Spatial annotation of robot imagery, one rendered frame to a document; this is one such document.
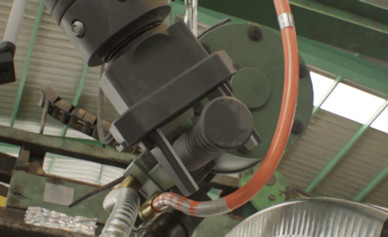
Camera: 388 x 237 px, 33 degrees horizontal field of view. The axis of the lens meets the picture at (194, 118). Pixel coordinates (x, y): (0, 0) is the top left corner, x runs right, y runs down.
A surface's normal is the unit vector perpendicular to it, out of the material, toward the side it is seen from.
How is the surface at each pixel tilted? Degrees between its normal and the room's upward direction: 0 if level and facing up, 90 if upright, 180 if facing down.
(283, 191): 90
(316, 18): 180
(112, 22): 132
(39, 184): 90
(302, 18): 180
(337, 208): 89
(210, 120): 115
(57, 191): 90
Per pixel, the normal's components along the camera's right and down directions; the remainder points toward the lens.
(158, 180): -0.66, 0.66
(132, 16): 0.19, -0.20
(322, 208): -0.94, -0.20
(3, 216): 0.35, -0.61
